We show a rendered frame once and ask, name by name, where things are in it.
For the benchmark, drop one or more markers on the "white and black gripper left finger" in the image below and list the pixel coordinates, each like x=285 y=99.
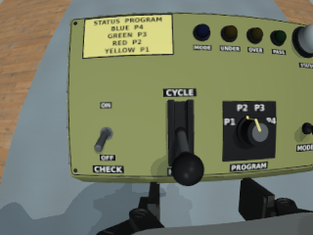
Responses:
x=139 y=219

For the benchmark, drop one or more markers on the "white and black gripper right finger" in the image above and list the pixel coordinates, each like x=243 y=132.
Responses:
x=257 y=202

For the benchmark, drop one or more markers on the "olive green control console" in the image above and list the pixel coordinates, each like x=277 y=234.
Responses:
x=127 y=74

